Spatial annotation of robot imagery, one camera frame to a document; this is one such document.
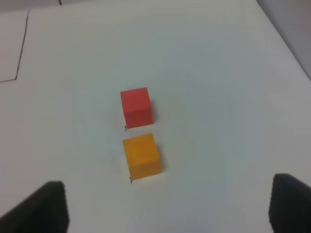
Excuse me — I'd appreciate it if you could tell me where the orange cube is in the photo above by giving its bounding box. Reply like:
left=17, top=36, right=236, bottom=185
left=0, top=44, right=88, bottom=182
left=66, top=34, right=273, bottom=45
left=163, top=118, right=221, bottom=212
left=122, top=133, right=162, bottom=181

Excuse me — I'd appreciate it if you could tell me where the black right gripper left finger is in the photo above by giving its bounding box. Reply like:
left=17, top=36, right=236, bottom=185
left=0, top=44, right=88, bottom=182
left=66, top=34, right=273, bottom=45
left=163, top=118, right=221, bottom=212
left=0, top=181, right=69, bottom=233

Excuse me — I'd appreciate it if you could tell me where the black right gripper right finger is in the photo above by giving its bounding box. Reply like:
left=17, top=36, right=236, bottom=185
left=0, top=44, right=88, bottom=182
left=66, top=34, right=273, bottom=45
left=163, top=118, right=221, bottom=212
left=268, top=173, right=311, bottom=233

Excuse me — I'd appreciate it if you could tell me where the red cube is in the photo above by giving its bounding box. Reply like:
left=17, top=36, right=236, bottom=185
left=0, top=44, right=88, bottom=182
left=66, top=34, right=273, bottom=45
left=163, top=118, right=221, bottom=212
left=120, top=87, right=154, bottom=129

